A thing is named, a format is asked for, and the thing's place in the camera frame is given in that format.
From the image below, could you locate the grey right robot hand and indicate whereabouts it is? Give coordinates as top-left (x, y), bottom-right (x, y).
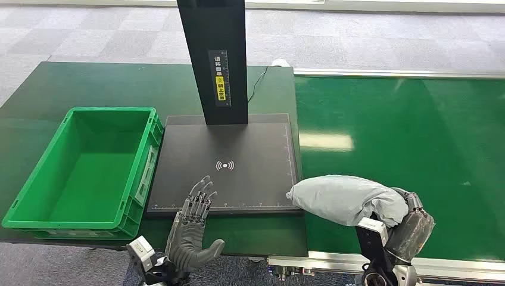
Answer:
top-left (385, 188), bottom-right (436, 263)

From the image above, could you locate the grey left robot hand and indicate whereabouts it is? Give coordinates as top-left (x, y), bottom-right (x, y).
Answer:
top-left (164, 175), bottom-right (226, 274)

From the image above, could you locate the grey white courier package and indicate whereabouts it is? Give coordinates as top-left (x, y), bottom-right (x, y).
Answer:
top-left (286, 175), bottom-right (410, 229)

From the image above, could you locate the black inbound scanner machine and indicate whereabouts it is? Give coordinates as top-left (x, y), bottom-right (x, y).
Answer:
top-left (145, 0), bottom-right (303, 218)

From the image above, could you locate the green conveyor belt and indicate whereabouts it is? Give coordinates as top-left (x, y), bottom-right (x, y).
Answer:
top-left (294, 74), bottom-right (505, 262)

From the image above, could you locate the green plastic crate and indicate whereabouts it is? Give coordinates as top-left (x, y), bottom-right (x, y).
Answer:
top-left (2, 107), bottom-right (164, 241)

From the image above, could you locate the black yellow instruction label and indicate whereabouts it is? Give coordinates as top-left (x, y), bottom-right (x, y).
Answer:
top-left (208, 49), bottom-right (232, 107)

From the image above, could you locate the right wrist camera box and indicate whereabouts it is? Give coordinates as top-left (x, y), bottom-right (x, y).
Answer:
top-left (356, 217), bottom-right (390, 238)

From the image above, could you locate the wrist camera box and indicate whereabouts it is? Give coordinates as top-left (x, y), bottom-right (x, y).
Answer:
top-left (126, 236), bottom-right (157, 273)
top-left (356, 217), bottom-right (390, 238)

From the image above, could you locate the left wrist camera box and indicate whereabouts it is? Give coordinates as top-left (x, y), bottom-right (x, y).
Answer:
top-left (126, 236), bottom-right (157, 273)

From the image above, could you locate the black power cable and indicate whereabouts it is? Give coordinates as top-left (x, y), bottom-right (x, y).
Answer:
top-left (247, 66), bottom-right (270, 105)

